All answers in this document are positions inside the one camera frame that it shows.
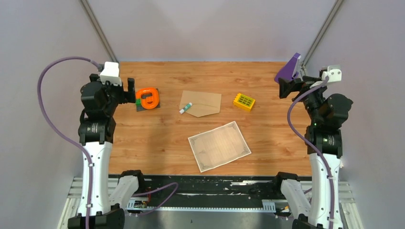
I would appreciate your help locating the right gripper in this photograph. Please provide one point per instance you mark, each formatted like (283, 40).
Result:
(286, 87)

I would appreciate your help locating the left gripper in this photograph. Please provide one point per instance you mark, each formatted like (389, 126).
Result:
(125, 97)

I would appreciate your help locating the letter paper sheet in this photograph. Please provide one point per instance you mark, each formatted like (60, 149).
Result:
(219, 146)

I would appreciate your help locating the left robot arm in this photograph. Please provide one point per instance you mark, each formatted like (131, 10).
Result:
(97, 210)

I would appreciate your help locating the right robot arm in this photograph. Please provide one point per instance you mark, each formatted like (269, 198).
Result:
(324, 147)

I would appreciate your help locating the brown paper envelope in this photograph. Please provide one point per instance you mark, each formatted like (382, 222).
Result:
(203, 103)

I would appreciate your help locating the purple plastic stand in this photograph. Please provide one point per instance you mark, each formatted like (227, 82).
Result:
(290, 70)

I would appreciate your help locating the yellow toy window brick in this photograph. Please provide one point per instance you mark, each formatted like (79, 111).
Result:
(244, 102)

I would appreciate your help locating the white green glue stick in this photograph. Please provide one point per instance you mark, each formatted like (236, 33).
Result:
(185, 108)

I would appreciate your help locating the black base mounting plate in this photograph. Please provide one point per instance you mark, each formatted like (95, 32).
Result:
(207, 191)

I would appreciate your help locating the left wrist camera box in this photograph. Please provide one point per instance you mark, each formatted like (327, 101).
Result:
(110, 73)

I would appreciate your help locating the slotted cable duct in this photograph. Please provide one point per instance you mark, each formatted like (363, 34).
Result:
(267, 207)

